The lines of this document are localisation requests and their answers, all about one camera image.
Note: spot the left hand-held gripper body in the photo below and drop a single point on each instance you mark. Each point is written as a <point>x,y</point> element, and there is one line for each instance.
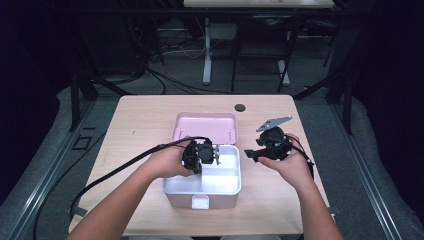
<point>205,153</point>

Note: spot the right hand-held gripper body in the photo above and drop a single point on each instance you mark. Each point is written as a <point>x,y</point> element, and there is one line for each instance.
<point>275,143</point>

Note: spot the white divided tray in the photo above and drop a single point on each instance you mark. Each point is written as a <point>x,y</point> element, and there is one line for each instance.
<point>220,180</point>

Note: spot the pink storage box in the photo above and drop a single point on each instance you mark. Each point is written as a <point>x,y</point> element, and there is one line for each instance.
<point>206,126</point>

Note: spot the person's left hand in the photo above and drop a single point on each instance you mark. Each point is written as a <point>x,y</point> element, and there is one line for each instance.
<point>166,163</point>

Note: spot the person's right hand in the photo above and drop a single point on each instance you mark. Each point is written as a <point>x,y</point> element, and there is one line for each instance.
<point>296,166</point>

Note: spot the dark round table grommet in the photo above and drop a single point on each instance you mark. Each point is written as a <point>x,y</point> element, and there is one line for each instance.
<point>240,108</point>

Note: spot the white desk leg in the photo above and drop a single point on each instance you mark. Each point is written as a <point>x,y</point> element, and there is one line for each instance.
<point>283,73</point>
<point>207,60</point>

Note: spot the black metal stand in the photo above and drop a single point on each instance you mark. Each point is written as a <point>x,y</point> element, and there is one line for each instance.
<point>75,100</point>
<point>348,106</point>

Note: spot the black chair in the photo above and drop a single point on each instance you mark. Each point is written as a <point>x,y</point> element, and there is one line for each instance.
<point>263,33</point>

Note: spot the light wooden desk top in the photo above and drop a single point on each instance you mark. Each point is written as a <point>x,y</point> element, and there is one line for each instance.
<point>256,3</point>

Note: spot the grey metal table bracket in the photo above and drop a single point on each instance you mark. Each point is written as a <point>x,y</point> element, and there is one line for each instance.
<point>336,210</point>
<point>80,212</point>

